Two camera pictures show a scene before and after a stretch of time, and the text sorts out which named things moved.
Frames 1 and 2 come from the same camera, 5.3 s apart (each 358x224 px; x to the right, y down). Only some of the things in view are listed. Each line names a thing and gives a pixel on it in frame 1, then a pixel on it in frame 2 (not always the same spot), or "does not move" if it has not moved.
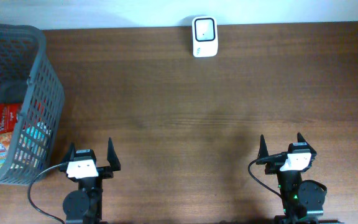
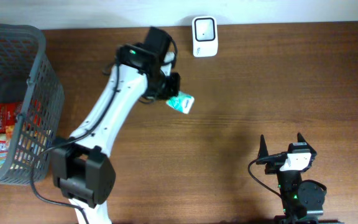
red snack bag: x=5 y=118 does not move
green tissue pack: x=34 y=137 -> x=182 y=102
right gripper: x=270 y=168 does not move
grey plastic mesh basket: x=15 y=68 does not move
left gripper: x=105 y=170 -> x=173 y=84
